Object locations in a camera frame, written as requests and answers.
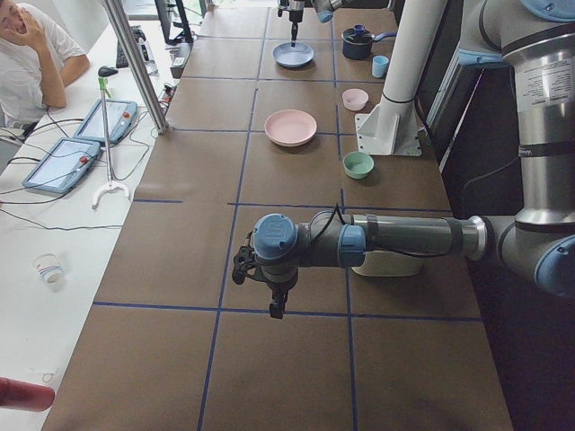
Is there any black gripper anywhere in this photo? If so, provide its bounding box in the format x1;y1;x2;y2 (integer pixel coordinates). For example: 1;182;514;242
269;283;290;320
288;9;304;48

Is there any teach pendant tablet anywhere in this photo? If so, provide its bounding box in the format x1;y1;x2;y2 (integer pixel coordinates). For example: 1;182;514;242
22;137;101;195
74;100;138;145

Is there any cream plate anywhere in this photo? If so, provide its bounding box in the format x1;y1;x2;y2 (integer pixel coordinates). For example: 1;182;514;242
270;138;310;148

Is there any seated person in white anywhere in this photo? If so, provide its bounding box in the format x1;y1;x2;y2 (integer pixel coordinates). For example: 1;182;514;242
1;1;90;129

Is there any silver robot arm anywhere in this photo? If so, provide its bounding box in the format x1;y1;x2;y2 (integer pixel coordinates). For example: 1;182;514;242
232;1;574;318
278;0;349;48

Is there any light blue cup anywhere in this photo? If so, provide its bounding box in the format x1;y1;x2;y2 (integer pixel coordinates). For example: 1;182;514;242
371;55;389;78

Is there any near teach pendant tablet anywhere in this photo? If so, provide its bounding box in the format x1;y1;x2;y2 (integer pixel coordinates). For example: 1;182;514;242
22;137;101;195

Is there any paper cup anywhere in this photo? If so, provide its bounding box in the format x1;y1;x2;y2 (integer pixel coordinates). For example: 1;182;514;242
32;253;65;286

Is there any black computer mouse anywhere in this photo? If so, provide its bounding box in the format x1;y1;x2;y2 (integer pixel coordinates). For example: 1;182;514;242
98;66;118;77

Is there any pink bowl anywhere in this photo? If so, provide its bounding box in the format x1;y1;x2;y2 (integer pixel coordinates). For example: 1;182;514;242
341;88;369;111

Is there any far teach pendant tablet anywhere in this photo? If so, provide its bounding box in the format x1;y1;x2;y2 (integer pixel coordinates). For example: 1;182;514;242
74;100;138;145

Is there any aluminium frame post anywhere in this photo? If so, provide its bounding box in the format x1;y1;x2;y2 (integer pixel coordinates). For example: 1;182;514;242
102;0;169;135

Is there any red cylinder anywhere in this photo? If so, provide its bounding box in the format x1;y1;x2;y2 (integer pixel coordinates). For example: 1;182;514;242
1;377;56;412

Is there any pink plate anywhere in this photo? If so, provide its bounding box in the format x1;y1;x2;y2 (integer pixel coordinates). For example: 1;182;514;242
264;110;317;142

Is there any cream toaster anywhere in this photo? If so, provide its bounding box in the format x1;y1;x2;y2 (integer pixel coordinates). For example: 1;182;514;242
351;251;424;277

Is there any dark blue saucepan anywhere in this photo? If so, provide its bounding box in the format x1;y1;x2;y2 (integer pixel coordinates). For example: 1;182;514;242
341;24;397;60

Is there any green bowl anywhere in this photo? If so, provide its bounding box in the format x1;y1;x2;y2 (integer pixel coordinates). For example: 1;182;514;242
342;151;375;180

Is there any black keyboard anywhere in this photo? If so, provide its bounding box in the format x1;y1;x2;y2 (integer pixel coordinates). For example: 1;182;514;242
115;42;129;69

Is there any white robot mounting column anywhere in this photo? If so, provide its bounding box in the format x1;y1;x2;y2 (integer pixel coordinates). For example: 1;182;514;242
355;0;447;156

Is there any blue plate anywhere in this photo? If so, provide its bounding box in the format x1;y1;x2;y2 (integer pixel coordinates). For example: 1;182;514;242
272;42;314;69

